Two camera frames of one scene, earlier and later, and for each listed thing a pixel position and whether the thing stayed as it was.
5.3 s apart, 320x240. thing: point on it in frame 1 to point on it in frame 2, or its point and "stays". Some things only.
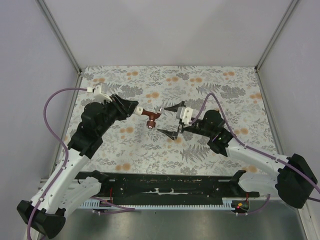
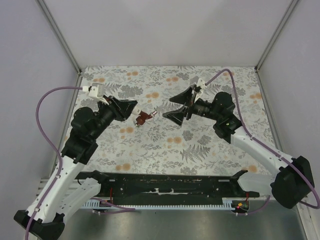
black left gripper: x=124 y=107 stays
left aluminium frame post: x=41 y=4 stays
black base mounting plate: x=170 y=189 stays
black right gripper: x=173 y=135 to x=186 y=98
